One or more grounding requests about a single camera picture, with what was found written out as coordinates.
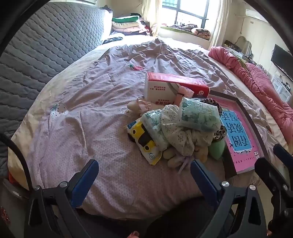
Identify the grey round object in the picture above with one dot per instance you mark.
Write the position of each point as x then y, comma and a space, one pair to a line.
11, 206

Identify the vanity mirror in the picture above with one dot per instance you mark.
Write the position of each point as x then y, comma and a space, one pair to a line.
242, 44

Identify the dark gold-trim box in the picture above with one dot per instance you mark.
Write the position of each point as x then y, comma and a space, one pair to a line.
231, 44

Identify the stack of folded clothes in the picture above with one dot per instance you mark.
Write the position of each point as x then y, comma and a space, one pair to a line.
128, 25

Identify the yellow snack packet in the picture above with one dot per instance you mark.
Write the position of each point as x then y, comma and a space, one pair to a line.
144, 143

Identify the red white tissue box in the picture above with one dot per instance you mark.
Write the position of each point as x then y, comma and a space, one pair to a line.
160, 87

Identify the grey shallow cardboard box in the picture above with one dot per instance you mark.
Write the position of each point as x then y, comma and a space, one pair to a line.
229, 166

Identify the cream curtain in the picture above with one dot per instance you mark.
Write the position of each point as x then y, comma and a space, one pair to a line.
217, 25
151, 13

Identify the black cloth on headboard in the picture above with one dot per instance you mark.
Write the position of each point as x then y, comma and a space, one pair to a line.
106, 8

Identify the light green soft bundle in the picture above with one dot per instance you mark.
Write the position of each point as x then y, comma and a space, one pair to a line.
217, 148

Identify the cream floral scrunchie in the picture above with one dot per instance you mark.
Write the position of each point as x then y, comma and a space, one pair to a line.
176, 130

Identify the pink beige plush toy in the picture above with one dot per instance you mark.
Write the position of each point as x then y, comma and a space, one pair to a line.
142, 105

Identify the grey quilted headboard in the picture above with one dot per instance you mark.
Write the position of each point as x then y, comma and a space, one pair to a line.
45, 45

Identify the pink quilt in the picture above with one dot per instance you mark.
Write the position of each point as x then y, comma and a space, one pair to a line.
258, 84

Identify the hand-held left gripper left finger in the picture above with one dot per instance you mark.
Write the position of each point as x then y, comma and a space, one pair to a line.
83, 183

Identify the bed with beige sheet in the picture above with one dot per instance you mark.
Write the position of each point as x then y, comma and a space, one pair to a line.
73, 66

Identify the white air conditioner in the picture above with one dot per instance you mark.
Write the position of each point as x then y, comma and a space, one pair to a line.
255, 14

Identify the green cloth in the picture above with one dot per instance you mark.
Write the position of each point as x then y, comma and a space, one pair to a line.
240, 60

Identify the green floral tissue pack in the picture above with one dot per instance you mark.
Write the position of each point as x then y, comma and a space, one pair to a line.
199, 114
153, 128

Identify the floral pillow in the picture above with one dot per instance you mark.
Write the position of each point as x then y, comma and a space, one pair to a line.
201, 32

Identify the black wall television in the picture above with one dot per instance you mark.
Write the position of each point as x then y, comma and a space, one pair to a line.
282, 61

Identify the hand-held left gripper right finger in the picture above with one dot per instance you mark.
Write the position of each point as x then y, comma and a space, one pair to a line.
204, 183

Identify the leopard print scrunchie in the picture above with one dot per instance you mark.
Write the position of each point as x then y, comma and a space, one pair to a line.
219, 133

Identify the window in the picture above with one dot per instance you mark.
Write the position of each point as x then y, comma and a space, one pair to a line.
190, 11

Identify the white drawer unit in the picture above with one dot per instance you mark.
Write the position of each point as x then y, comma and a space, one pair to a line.
282, 88

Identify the clothes on windowsill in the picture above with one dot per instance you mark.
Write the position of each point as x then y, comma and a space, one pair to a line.
183, 27

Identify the pink book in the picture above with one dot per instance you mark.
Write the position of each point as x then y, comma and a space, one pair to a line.
238, 141

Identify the pink item in clear wrapper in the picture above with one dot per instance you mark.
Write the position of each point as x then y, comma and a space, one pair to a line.
183, 92

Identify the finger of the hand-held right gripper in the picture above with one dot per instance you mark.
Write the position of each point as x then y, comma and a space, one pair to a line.
283, 154
266, 169

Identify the dark printed pillow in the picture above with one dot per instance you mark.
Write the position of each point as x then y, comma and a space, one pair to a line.
112, 40

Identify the lilac strawberry duvet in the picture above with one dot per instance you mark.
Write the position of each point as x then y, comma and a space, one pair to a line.
96, 119

